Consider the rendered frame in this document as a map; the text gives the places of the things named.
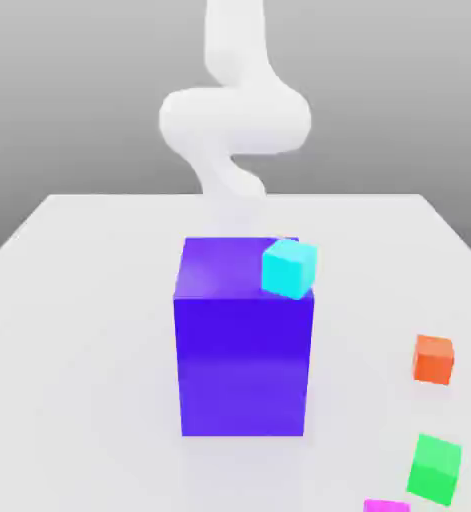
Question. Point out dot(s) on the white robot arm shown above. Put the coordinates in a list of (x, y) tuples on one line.
[(235, 120)]

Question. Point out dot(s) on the small cyan cube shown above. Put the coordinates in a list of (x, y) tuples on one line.
[(288, 268)]

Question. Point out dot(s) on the small orange cube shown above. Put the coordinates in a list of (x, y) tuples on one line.
[(433, 362)]

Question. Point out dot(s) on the small magenta cube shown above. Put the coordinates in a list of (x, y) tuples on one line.
[(385, 506)]

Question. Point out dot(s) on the small green cube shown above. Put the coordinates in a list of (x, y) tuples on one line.
[(435, 470)]

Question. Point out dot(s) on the large purple box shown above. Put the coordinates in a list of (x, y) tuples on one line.
[(241, 360)]

